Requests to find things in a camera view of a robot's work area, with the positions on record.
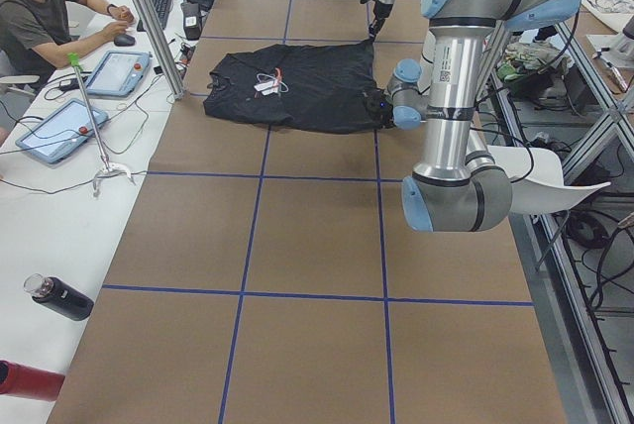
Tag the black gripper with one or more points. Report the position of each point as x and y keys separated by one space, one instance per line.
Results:
x=374 y=106
x=380 y=10

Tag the black graphic t-shirt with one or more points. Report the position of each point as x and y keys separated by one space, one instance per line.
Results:
x=309 y=88

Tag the white plastic chair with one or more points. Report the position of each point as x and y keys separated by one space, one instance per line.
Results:
x=538 y=181

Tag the black box with label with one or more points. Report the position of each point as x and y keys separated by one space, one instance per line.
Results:
x=192 y=26

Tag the black keyboard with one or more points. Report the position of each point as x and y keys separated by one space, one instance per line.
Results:
x=162 y=8

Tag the grey computer mouse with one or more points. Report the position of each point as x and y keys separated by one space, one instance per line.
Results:
x=124 y=40

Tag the far teach pendant tablet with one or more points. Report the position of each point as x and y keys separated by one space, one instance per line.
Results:
x=118 y=74

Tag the teach pendant tablet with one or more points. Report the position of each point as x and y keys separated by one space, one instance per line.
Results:
x=59 y=135
x=118 y=74

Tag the near teach pendant tablet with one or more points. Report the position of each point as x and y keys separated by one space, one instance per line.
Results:
x=59 y=135

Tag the seated man in green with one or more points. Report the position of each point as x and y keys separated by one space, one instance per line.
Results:
x=35 y=34

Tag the black water bottle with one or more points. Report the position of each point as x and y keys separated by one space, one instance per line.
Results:
x=58 y=296

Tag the red water bottle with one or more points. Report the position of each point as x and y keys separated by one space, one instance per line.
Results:
x=27 y=382

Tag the aluminium frame post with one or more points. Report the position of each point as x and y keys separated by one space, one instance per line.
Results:
x=160 y=46

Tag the grabber stick green handle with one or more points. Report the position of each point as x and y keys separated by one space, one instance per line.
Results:
x=109 y=169

